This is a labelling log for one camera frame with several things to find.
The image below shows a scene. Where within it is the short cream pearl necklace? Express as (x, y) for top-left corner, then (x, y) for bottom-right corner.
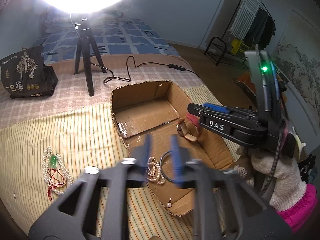
(147, 156), (166, 186)

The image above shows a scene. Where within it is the dark metal bangle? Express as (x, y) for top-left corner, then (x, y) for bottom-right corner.
(159, 151), (177, 184)

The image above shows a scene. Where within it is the long white pearl necklace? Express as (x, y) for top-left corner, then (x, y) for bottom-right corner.
(41, 146), (74, 202)

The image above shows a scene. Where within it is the pink sleeve forearm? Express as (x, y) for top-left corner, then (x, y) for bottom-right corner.
(277, 184), (318, 232)

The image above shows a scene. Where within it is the right hand in knit glove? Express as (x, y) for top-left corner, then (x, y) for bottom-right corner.
(234, 146), (307, 211)

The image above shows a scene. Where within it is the yellow black box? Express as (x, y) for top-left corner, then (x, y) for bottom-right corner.
(231, 38), (249, 56)

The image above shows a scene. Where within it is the brown cardboard box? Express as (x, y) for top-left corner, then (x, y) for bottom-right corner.
(110, 80), (235, 218)

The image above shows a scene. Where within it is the black clothes rack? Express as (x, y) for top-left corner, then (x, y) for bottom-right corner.
(204, 0), (276, 65)

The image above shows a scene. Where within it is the yellow striped cloth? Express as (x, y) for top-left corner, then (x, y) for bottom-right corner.
(0, 84), (241, 240)

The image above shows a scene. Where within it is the pink checked bed sheet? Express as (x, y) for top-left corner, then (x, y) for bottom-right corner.
(1, 54), (203, 128)

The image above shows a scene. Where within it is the black mini tripod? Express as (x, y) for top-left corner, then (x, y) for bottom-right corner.
(73, 16), (106, 96)

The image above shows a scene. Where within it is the black printed snack bag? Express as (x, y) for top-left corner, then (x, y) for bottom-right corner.
(1, 46), (59, 99)

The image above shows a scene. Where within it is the blue patterned blanket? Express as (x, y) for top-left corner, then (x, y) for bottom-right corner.
(33, 19), (179, 64)

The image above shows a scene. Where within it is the camera mount with green light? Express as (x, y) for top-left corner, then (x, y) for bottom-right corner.
(245, 48), (281, 128)

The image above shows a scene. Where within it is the black power cable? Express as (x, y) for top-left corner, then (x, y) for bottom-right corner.
(90, 55), (203, 85)

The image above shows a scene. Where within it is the landscape wall painting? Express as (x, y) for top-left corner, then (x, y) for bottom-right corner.
(272, 11), (319, 122)

